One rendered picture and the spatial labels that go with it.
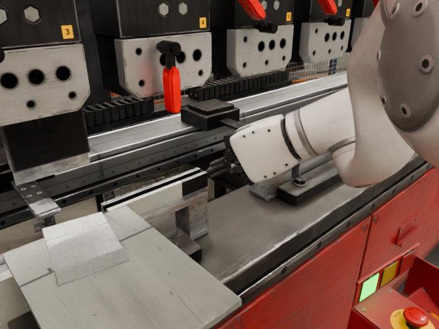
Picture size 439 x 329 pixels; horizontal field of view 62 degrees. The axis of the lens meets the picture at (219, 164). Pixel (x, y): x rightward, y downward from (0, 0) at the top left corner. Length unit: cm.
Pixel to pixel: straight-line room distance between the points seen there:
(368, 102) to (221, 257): 38
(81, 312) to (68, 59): 28
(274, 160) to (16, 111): 39
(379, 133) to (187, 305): 30
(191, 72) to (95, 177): 39
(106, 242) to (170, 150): 46
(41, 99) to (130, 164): 45
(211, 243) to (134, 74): 36
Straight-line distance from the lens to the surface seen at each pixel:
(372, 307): 78
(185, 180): 66
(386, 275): 80
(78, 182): 85
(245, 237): 72
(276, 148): 62
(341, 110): 58
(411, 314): 75
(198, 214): 69
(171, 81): 51
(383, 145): 49
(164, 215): 64
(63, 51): 47
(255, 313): 77
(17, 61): 46
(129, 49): 51
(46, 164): 54
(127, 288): 45
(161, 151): 93
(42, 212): 62
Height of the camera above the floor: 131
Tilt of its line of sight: 26 degrees down
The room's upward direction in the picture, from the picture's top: straight up
